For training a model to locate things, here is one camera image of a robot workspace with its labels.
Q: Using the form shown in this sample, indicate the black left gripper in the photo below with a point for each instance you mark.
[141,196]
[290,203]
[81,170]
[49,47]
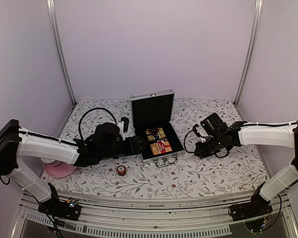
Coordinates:
[132,149]

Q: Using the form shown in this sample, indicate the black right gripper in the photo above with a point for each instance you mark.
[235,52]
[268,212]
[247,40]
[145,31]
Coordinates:
[201,152]

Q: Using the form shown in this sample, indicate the black triangular all-in button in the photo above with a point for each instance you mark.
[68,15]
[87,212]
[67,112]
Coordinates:
[154,132]

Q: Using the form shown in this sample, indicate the red black poker chip stack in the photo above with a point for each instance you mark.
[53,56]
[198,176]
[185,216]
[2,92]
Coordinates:
[121,170]

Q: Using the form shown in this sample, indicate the aluminium poker case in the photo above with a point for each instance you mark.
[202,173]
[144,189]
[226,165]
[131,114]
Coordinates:
[153,110]

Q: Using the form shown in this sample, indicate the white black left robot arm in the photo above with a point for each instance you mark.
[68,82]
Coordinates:
[17,142]

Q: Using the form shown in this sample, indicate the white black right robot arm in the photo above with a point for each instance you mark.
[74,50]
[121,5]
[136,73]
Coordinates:
[283,135]

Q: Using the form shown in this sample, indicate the blue Texas Hold'em card deck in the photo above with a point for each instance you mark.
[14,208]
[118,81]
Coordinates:
[151,138]

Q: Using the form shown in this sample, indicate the red Texas Hold'em card deck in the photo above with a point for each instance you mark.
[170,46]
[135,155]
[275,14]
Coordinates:
[160,147]

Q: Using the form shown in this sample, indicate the floral patterned table mat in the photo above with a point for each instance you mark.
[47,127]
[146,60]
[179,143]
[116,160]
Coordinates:
[240,170]

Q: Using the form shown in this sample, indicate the pink plate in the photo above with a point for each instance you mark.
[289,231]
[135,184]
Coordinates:
[59,169]

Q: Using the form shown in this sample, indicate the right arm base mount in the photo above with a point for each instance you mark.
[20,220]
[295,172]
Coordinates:
[257,206]

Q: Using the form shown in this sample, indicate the aluminium front rail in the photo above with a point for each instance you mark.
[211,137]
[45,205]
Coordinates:
[200,217]

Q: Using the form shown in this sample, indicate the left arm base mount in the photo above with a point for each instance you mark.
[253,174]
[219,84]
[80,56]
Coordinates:
[68,209]

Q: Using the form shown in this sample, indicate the right aluminium frame post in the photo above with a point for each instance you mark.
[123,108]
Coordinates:
[250,50]

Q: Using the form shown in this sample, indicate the aluminium frame post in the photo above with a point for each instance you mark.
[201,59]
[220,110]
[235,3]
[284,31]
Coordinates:
[59,49]
[250,50]

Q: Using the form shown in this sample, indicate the left aluminium frame post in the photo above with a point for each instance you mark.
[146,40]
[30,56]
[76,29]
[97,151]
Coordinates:
[59,49]

